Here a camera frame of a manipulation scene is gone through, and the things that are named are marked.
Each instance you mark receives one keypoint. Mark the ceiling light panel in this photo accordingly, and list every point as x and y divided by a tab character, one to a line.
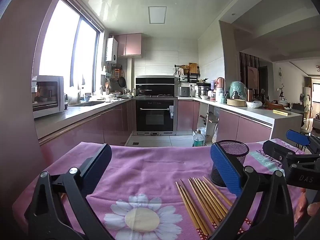
157	15

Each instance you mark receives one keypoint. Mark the white water heater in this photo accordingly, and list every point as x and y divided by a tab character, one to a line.
111	51

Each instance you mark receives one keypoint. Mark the kitchen window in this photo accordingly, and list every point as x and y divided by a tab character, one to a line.
60	42

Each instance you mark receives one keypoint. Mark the black wall spice rack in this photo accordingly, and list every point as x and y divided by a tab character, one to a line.
190	77

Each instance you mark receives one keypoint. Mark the pink kitchen base cabinet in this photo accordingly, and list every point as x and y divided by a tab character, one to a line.
250	130
100	122

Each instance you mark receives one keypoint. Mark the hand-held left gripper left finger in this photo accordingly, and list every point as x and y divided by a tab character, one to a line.
97	165

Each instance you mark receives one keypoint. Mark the pink wall cabinet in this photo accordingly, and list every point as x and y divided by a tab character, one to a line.
130	45

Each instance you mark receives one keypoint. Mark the pink floral blanket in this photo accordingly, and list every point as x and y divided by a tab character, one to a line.
150	170

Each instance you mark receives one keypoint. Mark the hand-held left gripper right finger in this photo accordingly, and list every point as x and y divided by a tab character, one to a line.
225	167

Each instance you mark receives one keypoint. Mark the framed wall picture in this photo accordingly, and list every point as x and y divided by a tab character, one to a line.
252	77

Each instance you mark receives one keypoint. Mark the plastic oil bottle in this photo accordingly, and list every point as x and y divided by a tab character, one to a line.
199	140

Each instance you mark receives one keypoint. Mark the round beige basin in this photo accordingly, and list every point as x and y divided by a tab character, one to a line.
236	102

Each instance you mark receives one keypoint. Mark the black built-in oven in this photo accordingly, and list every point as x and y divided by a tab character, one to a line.
155	117

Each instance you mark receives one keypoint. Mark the white floor air conditioner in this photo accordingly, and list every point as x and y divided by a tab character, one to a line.
307	93

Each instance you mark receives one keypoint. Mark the white microwave oven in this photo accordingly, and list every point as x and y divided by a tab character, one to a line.
47	95

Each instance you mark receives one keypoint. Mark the bundle of wooden chopsticks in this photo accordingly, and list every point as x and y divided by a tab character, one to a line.
200	200

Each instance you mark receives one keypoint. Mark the copper thermos bottle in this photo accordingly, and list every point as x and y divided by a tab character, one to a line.
250	94

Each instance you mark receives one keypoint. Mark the black range hood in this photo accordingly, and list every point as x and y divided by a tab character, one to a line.
155	85

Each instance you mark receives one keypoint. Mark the flat yellow box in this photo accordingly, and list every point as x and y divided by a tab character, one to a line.
281	112

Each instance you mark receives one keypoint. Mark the pink kettle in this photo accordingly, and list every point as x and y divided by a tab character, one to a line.
220	82

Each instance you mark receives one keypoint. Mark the white plastic bag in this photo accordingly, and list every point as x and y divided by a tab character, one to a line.
253	104

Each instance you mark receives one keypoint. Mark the hanging frying pan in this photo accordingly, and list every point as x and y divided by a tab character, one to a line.
122	82

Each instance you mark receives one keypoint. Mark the person's right hand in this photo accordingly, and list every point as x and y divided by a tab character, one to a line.
303	208

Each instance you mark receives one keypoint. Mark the green plastic cover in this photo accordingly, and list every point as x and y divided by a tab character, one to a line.
238	88

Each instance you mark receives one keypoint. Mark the steel steamer pot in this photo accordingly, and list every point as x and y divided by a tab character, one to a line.
203	91

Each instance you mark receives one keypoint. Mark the black mesh utensil holder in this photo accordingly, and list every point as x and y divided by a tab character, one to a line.
240	155

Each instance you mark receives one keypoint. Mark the kitchen sink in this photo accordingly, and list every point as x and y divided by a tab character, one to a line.
87	103

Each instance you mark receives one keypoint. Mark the wooden cutting board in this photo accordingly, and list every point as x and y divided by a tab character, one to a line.
193	68

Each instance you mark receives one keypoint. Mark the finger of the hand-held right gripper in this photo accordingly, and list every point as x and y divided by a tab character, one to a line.
275	150
297	137

